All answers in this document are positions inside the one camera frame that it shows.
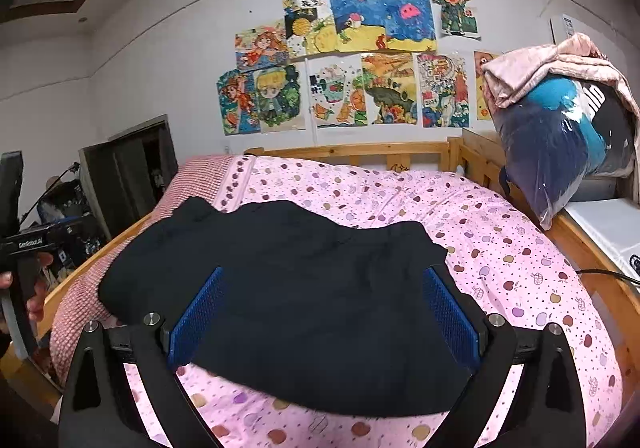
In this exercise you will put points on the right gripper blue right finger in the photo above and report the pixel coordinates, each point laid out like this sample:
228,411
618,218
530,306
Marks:
460,319

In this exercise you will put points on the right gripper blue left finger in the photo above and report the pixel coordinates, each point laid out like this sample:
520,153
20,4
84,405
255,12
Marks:
181,337

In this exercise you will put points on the black padded jacket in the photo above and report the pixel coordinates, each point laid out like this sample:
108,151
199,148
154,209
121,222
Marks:
325,316

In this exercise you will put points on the cluttered clothes pile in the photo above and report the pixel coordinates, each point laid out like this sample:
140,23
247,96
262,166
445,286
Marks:
64,205

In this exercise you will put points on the clear bag of blue clothes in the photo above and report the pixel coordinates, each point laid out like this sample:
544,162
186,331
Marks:
561,132

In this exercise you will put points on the left hand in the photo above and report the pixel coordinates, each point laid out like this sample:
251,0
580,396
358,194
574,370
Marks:
35,304

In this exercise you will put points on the pink apple print bedsheet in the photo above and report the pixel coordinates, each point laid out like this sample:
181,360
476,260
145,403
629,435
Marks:
494,252

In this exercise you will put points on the dark wooden cabinet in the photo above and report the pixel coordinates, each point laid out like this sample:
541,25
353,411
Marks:
125,177

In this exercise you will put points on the white storage box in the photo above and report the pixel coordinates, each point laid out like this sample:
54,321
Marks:
614,226

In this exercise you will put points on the yellow bear drawing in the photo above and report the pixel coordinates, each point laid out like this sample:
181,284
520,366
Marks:
480,59

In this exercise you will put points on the colourful collage drawing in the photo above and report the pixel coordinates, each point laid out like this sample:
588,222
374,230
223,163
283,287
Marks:
444,90

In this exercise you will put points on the orange haired girl blue drawing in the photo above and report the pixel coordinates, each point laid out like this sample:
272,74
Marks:
237,102

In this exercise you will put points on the orange landscape green dinosaur drawing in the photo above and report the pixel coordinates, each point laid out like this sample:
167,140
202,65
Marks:
390,82

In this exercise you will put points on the blond boy green leaves drawing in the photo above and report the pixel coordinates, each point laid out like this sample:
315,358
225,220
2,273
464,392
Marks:
278,99

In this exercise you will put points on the vegetables and cup drawing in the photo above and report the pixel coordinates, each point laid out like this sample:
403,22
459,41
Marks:
337,97

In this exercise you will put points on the pink floral blanket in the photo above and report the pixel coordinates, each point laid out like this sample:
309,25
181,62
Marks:
511,76

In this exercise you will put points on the red haired girl drawing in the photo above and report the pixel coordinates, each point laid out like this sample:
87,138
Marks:
261,47

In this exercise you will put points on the red haired character drawing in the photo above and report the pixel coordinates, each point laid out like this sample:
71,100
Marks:
457,18

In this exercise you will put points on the blue sea yellow sand painting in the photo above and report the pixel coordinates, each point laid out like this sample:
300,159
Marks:
384,25

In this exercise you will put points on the pineapple and black square drawing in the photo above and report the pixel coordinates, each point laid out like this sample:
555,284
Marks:
309,27

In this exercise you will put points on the wooden bed frame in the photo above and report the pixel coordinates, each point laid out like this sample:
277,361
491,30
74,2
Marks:
481,156

